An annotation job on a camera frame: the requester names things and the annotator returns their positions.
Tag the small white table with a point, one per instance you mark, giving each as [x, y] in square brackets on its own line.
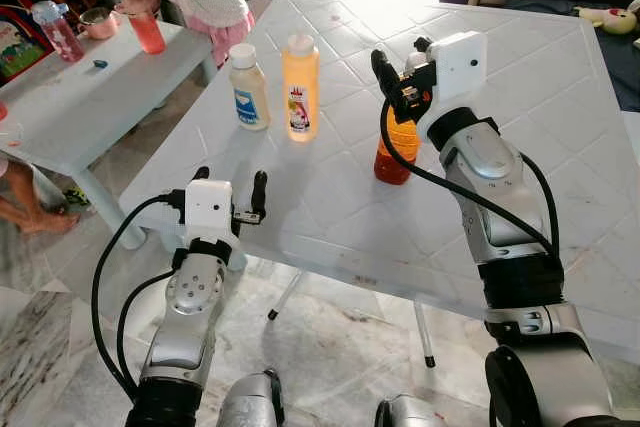
[60, 107]

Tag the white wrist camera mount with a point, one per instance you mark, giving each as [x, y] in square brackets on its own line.
[458, 72]
[208, 212]

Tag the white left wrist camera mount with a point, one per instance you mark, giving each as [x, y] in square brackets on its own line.
[208, 212]

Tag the colourful cartoon bag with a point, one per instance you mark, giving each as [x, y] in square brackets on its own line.
[22, 42]

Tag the bare human foot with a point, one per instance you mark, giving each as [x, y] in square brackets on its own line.
[30, 207]

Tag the silver robot leg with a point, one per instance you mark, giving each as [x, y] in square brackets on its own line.
[250, 402]
[410, 413]

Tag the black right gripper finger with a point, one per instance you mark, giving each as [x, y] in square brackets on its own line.
[422, 46]
[383, 69]

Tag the pink water bottle blue lid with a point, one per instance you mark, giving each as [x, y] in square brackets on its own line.
[62, 37]

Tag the red drink cup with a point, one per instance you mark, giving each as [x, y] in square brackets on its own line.
[148, 35]

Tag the white bottle blue label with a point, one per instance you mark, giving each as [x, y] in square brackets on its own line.
[249, 92]

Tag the dark blue floor mat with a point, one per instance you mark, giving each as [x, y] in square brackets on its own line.
[622, 72]

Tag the yellow green plush toy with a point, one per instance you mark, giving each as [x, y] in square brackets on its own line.
[615, 20]

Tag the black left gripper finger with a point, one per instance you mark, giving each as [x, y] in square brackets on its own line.
[201, 174]
[259, 190]

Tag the silver robot left leg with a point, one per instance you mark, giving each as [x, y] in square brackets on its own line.
[250, 402]

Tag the large white plastic table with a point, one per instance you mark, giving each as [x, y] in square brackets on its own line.
[330, 227]

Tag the pink mug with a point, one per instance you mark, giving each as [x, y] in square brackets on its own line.
[100, 24]

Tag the orange red drink bottle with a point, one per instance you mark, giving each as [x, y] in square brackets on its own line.
[395, 157]

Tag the small blue bottle cap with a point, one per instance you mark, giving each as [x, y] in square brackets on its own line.
[99, 65]

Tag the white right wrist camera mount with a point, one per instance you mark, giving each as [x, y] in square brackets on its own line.
[458, 72]

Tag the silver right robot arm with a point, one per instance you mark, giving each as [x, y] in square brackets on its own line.
[490, 187]

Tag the yellow juice bottle white cap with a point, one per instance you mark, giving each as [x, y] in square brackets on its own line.
[301, 87]

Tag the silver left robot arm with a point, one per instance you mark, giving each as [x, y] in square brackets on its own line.
[185, 327]

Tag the silver robot right leg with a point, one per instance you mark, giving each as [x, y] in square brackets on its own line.
[410, 413]

